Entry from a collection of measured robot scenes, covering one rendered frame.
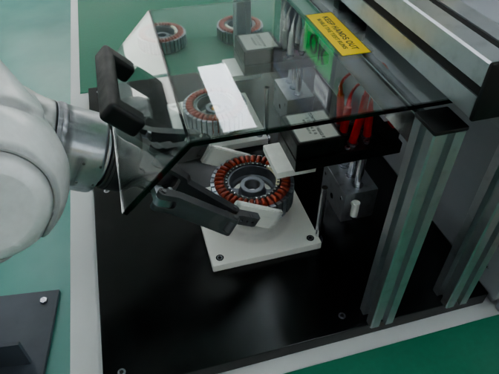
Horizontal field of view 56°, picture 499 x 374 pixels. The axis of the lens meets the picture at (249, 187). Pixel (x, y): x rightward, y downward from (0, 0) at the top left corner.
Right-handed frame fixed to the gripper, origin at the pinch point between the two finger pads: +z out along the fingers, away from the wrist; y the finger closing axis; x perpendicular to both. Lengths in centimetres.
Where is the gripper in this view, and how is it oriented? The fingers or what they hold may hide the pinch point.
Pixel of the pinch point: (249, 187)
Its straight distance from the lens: 63.1
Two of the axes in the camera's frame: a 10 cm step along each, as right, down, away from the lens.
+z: 8.1, 1.8, 5.6
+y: 3.3, 6.4, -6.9
